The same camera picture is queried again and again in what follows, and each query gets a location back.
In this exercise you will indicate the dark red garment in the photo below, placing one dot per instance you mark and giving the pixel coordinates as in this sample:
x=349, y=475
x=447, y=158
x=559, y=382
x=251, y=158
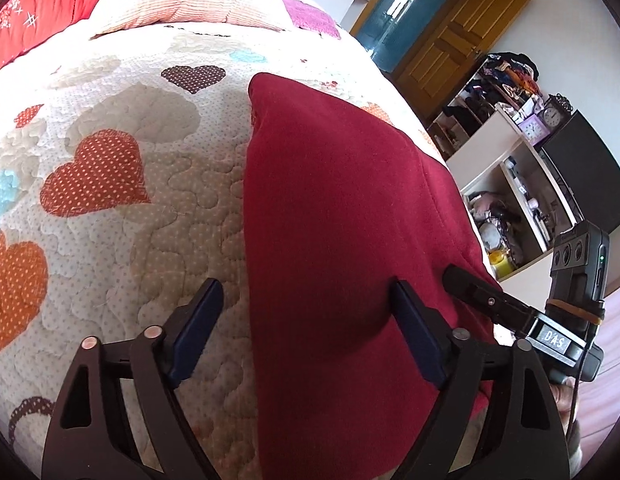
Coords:
x=340, y=210

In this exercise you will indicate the purple cloth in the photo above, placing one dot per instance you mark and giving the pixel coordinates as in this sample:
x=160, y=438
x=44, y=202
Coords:
x=310, y=15

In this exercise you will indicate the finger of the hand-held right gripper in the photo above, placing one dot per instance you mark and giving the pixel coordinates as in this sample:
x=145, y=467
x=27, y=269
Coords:
x=480, y=297

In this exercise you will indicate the purple clock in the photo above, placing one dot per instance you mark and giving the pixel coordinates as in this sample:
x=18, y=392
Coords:
x=534, y=130

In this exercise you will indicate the black television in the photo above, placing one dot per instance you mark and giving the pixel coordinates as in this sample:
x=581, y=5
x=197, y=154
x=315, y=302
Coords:
x=585, y=175

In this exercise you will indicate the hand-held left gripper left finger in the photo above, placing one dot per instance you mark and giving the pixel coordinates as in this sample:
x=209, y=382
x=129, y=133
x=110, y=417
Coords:
x=199, y=330

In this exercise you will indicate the black ornate clock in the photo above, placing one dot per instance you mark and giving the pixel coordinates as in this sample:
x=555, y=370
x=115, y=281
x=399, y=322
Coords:
x=554, y=117

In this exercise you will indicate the red floral pillow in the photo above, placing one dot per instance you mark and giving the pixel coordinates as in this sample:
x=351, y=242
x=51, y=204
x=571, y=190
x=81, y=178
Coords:
x=44, y=5

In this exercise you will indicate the heart patterned quilt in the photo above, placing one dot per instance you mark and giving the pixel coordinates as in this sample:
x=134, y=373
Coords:
x=139, y=210

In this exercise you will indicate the white shelf unit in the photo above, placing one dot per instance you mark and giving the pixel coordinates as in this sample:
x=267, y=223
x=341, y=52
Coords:
x=490, y=150

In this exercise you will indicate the wooden door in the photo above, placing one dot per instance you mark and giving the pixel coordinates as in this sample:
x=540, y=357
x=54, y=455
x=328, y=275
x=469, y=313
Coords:
x=455, y=55

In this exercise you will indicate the pile of clothes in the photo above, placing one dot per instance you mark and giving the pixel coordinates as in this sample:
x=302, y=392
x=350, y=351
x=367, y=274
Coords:
x=510, y=77

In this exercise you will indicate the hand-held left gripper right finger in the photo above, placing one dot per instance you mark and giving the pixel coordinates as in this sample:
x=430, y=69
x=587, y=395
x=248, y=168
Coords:
x=420, y=335

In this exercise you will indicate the blue glass door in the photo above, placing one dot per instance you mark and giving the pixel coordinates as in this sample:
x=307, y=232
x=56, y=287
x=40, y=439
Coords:
x=405, y=20

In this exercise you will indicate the yellow container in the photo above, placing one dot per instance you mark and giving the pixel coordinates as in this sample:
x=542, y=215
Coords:
x=500, y=266

